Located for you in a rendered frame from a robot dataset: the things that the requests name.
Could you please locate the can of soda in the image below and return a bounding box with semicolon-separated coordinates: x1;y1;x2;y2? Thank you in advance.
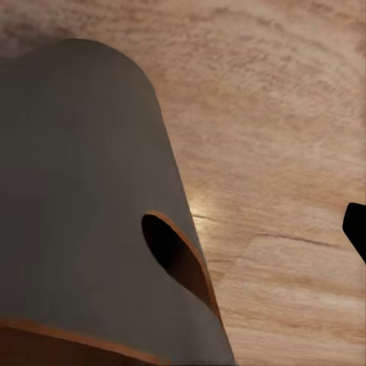
142;213;171;268

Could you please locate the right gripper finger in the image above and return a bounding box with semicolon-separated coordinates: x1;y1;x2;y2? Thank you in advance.
342;202;366;262

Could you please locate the trash can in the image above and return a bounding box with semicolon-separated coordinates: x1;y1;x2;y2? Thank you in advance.
0;39;236;366

